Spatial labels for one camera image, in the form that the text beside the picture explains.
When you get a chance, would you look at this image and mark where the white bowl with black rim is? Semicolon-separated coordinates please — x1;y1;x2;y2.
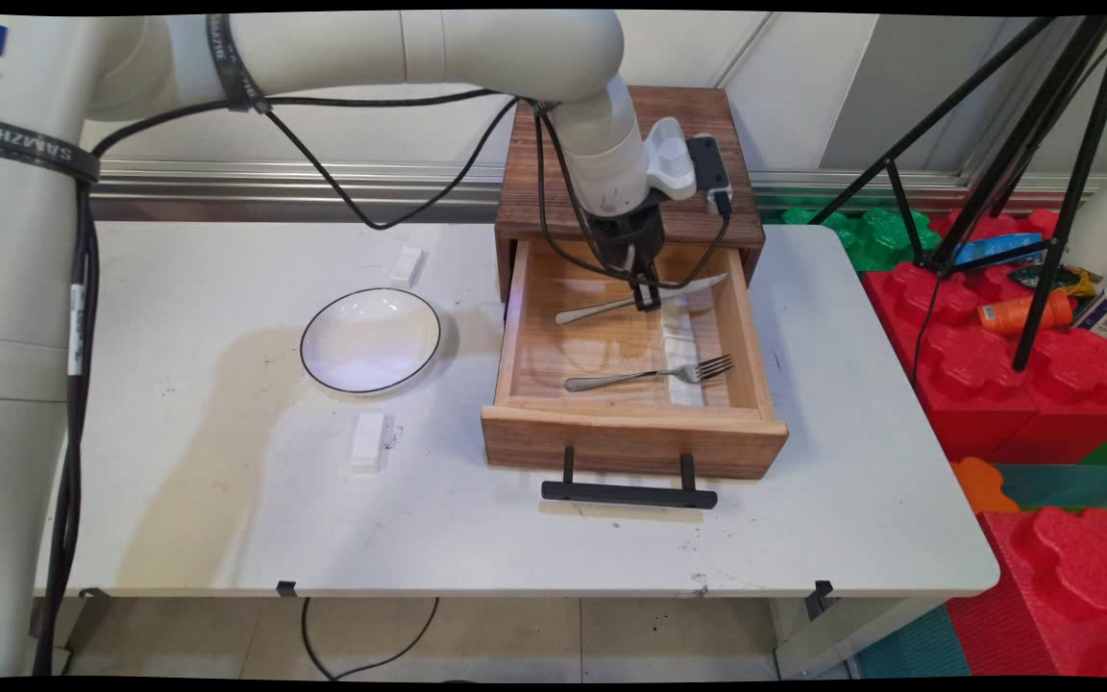
300;287;442;396

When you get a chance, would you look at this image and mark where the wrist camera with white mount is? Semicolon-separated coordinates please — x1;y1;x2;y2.
645;117;734;217

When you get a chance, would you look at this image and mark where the silver metal knife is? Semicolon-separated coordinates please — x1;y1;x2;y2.
554;273;729;326

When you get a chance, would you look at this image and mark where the long white cutlery rest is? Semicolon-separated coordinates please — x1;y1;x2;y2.
657;303;706;407

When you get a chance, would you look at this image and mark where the orange foam block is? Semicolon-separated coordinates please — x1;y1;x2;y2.
950;457;1021;515

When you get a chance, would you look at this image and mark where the large red foam block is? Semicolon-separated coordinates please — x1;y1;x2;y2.
947;507;1107;679
861;209;1107;464

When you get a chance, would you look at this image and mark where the black drawer handle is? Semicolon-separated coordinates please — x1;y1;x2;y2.
541;446;719;510

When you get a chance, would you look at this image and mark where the orange bottle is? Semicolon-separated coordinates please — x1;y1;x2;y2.
977;291;1075;336

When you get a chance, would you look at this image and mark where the dark wooden cabinet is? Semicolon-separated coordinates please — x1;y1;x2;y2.
495;83;767;299

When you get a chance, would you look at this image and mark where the white bottle with blue cap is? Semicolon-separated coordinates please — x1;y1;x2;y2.
1072;277;1107;339

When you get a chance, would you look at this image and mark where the black tripod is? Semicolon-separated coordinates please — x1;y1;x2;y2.
808;14;1107;373

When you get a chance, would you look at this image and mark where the black floor cable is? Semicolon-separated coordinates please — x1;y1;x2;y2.
301;598;440;680

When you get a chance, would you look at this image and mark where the white table leg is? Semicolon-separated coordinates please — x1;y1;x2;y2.
773;596;948;680

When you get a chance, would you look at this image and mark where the light wooden drawer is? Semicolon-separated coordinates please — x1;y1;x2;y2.
481;240;790;480

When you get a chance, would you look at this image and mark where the dark snack packet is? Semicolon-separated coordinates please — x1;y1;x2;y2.
1008;264;1097;297

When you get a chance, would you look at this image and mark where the silver metal fork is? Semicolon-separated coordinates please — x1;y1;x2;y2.
565;356;735;393

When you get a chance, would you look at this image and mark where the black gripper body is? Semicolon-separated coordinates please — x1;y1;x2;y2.
580;202;667;282

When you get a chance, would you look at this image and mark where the green foam block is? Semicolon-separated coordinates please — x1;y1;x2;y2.
781;207;942;273

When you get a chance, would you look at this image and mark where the aluminium wall rail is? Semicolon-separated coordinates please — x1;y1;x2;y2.
87;159;1107;224

